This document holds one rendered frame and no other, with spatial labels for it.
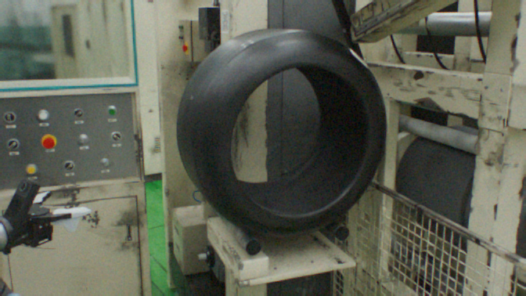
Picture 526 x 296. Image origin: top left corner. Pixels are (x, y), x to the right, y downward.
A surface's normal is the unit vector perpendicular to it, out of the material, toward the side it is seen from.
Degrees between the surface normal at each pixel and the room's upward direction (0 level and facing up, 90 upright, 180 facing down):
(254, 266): 90
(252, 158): 90
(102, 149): 90
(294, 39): 42
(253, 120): 90
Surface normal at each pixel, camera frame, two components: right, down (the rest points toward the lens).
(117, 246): 0.35, 0.22
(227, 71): -0.26, -0.30
